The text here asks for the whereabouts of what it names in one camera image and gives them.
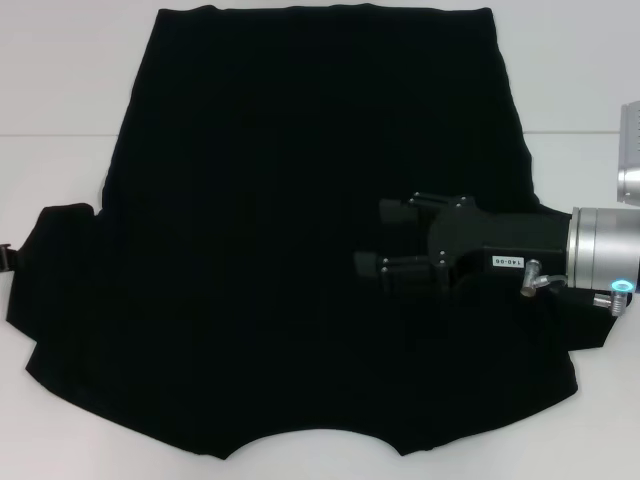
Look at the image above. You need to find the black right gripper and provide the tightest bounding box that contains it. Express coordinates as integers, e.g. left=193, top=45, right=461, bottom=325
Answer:
left=352, top=191, right=572, bottom=292

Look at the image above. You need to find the black shirt with pink print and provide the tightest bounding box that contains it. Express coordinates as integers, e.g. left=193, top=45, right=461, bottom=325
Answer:
left=4, top=2, right=619, bottom=447

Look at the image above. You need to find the silver connector plug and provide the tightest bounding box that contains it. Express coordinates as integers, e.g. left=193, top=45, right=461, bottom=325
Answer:
left=519, top=256, right=545, bottom=297

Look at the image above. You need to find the thin black cable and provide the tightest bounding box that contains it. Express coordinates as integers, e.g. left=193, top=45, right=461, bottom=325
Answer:
left=538, top=272, right=634, bottom=317

